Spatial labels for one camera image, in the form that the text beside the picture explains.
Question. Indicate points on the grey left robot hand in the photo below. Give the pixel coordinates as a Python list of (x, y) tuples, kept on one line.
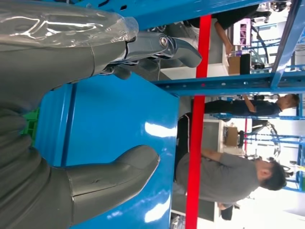
[(47, 57)]

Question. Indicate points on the blue metal shelf rack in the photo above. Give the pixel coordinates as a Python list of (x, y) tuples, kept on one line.
[(107, 126)]

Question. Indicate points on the green plastic crate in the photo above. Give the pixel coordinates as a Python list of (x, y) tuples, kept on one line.
[(32, 123)]

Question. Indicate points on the white desk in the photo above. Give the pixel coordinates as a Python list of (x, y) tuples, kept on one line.
[(211, 136)]

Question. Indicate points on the cardboard box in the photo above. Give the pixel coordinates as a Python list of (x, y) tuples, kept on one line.
[(231, 136), (234, 65)]

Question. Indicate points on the person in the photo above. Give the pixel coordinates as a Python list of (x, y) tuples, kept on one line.
[(238, 107), (233, 15), (226, 180)]

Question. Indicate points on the black box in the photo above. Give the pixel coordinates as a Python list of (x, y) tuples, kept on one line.
[(245, 64)]

